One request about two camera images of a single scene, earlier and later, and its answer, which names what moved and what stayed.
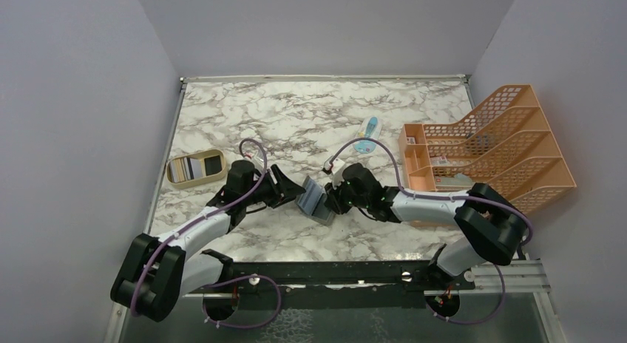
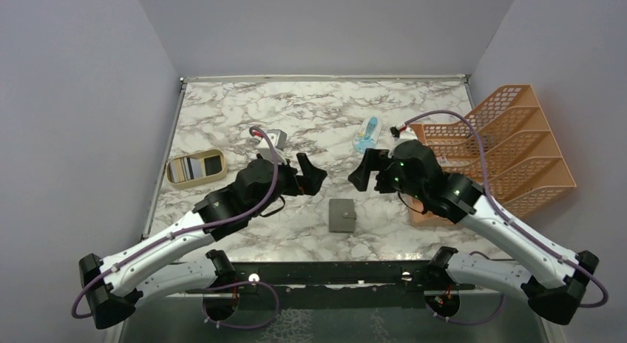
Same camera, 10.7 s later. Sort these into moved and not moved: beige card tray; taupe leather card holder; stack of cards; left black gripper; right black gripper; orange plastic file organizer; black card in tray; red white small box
Moved: left black gripper; right black gripper; taupe leather card holder
Not moved: red white small box; beige card tray; stack of cards; black card in tray; orange plastic file organizer
